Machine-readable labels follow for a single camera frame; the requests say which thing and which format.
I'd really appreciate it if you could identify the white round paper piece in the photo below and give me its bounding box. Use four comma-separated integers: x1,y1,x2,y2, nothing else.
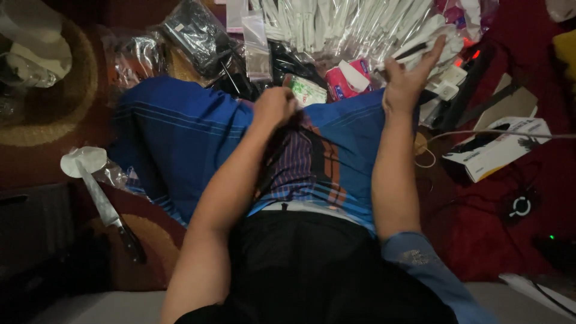
60,146,108,178

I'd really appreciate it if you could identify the black device with white ring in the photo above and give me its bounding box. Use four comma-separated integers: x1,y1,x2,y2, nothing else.
502,187,542,227

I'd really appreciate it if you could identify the pink tissue packet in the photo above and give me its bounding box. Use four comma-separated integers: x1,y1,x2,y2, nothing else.
324,58,373,101

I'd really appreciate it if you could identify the small clear plastic bag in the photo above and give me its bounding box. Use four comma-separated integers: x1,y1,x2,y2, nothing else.
241,14,273,83
225,0,249,33

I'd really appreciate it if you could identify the white plastic bag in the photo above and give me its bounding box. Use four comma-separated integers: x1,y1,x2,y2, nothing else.
0,0,73,89

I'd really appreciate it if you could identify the white glove box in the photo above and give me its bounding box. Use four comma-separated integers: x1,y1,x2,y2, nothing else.
442,116,552,184

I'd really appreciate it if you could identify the clear bag with dark items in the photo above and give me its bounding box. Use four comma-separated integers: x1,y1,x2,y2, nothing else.
101,29,169,91

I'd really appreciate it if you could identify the blue striped sarong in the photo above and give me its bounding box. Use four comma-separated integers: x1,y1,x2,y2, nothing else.
108,76,421,237

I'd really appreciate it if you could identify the person's left hand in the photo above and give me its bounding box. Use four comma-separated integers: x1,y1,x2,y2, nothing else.
253,87,299,130

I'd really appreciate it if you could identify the pile of white cutlery packets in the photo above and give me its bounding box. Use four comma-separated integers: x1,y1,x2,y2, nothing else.
250,0,484,73

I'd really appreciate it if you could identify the dark cabinet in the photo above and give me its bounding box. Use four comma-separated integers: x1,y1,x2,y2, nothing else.
0,182,75,289

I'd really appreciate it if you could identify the white cable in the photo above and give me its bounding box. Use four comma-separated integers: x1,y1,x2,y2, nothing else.
414,129,576,169

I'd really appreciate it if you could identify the steel knife with dark handle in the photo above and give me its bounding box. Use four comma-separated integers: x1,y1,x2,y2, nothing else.
76,160,148,265

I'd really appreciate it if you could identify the bag of black cutlery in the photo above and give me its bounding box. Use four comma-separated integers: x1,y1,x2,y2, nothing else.
158,0,246,79

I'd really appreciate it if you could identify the brown cardboard piece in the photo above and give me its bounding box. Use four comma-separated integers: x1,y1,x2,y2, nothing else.
473,73,539,131

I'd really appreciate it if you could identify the yellow object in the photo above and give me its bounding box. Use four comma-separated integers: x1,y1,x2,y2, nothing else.
552,29,576,82

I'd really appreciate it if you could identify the green and white packet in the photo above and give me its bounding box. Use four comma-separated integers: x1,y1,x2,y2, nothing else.
283,74,328,108

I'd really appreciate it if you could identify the black plastic utensil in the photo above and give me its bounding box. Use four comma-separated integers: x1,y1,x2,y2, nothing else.
394,42,429,62

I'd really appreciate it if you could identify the person's right hand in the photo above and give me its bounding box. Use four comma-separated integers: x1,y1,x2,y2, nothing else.
382,35,447,116

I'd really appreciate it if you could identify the white power adapter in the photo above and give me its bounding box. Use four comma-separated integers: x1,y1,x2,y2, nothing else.
425,65,469,102

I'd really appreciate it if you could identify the black shirt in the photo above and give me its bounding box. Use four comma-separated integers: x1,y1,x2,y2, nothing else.
175,209,459,324

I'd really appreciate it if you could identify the round brown rug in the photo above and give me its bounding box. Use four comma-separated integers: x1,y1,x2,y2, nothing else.
0,16,99,147

